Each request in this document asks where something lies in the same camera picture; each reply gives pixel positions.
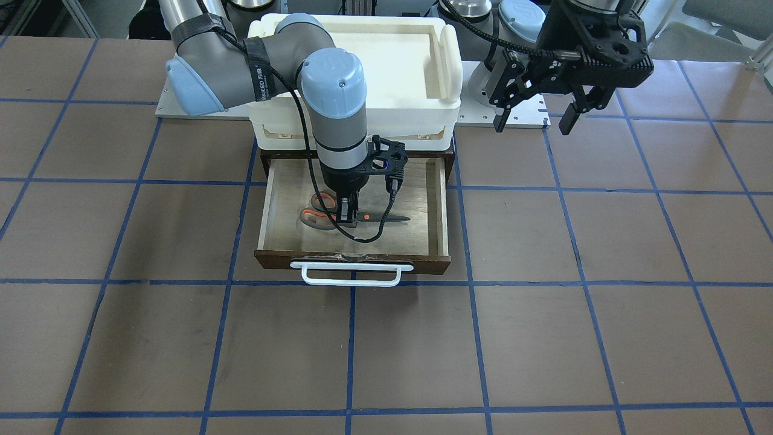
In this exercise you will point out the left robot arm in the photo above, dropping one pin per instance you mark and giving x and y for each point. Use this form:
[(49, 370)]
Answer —
[(486, 27)]

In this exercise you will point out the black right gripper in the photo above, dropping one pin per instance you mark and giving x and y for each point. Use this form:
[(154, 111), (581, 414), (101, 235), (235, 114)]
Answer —
[(340, 183)]

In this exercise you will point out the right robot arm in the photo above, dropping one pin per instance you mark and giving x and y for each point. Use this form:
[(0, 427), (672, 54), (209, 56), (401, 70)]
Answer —
[(213, 71)]

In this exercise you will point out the white plastic tray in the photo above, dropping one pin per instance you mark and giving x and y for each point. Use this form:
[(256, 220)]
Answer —
[(405, 71)]

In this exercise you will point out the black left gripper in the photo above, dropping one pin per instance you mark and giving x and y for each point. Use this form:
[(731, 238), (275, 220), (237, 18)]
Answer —
[(548, 71)]

